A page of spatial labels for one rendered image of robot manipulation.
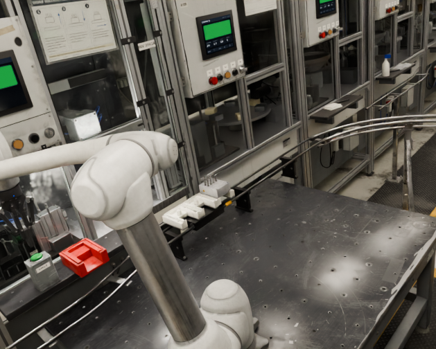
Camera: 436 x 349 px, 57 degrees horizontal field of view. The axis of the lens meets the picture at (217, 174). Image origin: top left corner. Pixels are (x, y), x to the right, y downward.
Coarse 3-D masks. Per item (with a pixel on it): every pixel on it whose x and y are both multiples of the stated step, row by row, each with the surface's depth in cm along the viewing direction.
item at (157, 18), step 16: (160, 16) 177; (160, 48) 180; (176, 96) 192; (176, 112) 194; (176, 128) 196; (192, 176) 209; (192, 192) 211; (96, 272) 197; (64, 288) 186; (80, 288) 192; (48, 304) 181; (64, 304) 187; (0, 320) 150; (16, 320) 172; (32, 320) 177; (0, 336) 152; (16, 336) 173; (32, 336) 178
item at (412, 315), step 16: (432, 256) 188; (416, 272) 164; (432, 272) 194; (416, 288) 207; (432, 288) 200; (400, 304) 156; (416, 304) 198; (384, 320) 145; (416, 320) 191; (400, 336) 183
